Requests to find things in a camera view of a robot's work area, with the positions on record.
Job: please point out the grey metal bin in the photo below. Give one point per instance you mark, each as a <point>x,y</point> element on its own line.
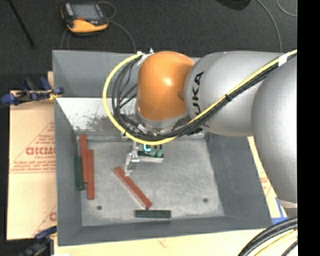
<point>175,190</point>

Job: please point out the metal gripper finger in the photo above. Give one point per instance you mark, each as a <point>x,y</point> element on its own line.
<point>128,168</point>
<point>134,157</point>

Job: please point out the dark green flat block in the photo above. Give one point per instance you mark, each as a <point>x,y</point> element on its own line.
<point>153,214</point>
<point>79,175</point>

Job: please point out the red-brown flat block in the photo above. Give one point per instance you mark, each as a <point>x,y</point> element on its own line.
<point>90,175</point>
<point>135,190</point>
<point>83,160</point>

